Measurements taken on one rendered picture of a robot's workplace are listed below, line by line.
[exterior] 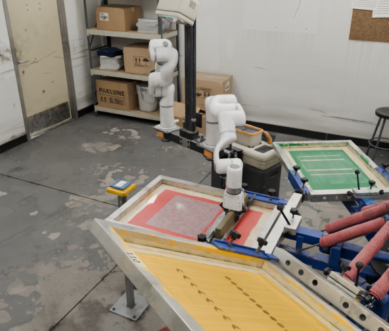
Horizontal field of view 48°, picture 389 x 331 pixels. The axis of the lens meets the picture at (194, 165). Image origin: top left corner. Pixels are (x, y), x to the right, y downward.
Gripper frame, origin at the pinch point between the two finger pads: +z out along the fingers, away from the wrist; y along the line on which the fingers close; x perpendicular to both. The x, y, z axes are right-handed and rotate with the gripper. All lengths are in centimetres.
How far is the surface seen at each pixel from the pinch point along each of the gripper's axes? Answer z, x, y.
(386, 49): -22, -380, -40
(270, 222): 2.5, -7.0, -17.9
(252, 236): 6.0, 3.1, -12.2
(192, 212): 6.0, -3.8, 24.3
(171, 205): 6.0, -5.5, 38.2
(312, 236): -2.5, 2.8, -40.7
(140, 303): 101, -17, 71
